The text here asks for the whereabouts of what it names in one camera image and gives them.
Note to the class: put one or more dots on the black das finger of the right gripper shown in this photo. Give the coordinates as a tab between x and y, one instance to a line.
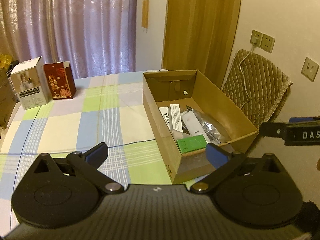
293	133

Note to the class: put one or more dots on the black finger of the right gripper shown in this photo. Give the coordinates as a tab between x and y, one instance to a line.
304	119

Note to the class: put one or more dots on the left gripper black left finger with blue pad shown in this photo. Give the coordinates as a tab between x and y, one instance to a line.
86	167

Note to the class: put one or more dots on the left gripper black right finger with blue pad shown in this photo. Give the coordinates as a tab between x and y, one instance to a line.
224	163

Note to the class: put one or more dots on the silver foil pouch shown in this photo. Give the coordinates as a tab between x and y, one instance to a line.
211	127

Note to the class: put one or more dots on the green toothpaste box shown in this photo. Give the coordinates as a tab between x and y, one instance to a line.
191	144

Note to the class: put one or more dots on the clear white packet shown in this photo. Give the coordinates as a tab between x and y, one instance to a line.
192	123

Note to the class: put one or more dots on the long white slim box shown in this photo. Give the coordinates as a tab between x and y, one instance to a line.
175	118

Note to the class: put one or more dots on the white green medicine box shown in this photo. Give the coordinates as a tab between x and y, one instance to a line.
165	113

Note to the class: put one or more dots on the person's right hand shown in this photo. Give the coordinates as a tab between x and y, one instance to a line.
318	165

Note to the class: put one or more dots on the quilted brown chair cover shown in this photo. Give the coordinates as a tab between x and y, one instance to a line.
256	86

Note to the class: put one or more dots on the checked tablecloth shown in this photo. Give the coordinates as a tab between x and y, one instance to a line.
105	109

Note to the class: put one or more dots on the white charger plug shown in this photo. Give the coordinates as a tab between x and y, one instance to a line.
254	41

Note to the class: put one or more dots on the red gift box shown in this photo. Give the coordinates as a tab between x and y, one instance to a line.
60	80

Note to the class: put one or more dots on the stacked cardboard boxes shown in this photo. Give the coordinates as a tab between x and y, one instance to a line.
7	100

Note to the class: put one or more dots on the white humidifier product box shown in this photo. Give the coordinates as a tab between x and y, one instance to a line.
30	83

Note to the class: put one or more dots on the wooden door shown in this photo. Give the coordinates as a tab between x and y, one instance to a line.
199	34

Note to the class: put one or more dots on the purple curtain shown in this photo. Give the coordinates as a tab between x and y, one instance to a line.
98	37

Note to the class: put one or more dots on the single wall socket plate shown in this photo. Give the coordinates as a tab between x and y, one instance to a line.
310	69

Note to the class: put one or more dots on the double wall socket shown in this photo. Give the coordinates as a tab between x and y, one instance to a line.
266	42

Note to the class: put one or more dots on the wooden wall hook strip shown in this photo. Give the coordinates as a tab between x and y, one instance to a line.
145	14

